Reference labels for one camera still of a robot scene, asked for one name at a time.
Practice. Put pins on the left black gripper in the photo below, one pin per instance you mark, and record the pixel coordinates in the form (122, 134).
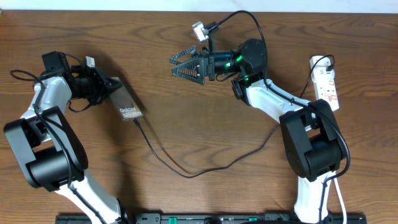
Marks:
(103, 88)

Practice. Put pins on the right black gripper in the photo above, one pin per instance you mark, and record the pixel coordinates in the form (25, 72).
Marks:
(204, 65)

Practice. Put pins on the Galaxy S25 Ultra smartphone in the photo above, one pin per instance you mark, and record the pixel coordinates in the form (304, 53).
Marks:
(125, 104)

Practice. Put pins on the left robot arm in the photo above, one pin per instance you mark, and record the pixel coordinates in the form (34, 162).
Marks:
(45, 146)

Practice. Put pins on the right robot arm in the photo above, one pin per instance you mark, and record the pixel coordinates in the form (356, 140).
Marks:
(314, 145)

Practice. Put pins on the white power strip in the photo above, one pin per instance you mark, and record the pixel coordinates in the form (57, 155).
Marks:
(323, 78)

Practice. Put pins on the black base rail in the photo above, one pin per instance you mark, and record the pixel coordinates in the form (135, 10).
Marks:
(272, 217)

